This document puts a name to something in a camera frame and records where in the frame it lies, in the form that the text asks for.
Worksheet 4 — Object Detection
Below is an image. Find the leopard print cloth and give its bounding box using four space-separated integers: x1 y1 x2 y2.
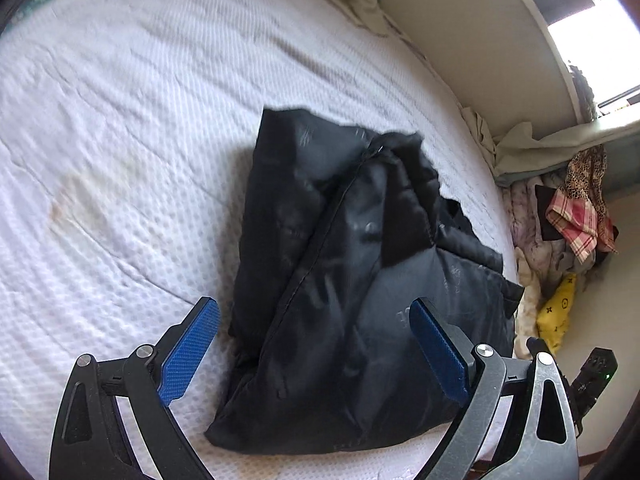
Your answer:
564 144 619 228

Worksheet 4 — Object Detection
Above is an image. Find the pale floral quilt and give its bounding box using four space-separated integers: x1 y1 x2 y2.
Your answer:
506 171 577 272

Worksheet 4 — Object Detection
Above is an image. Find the black cloth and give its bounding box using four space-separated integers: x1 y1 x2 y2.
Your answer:
534 184 567 244

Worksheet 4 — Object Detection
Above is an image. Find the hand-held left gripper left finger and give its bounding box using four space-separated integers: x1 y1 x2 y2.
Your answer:
47 296 221 480

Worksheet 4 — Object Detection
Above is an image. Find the white textured bedspread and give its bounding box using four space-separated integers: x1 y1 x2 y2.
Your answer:
0 0 522 480

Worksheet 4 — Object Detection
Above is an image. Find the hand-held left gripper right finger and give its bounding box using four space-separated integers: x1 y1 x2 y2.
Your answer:
408 297 582 480

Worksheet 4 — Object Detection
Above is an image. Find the red plaid cloth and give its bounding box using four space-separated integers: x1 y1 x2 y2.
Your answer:
544 187 619 264

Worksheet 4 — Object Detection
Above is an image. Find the cream crumpled cloth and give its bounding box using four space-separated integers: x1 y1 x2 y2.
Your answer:
514 247 547 352

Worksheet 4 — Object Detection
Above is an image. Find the yellow patterned bag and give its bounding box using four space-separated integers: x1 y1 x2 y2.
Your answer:
536 272 579 354

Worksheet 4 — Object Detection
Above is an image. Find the black padded jacket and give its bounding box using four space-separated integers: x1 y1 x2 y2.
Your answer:
205 106 526 457

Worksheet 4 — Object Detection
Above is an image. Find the dark knitted cloth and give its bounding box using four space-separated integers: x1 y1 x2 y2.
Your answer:
566 59 599 122

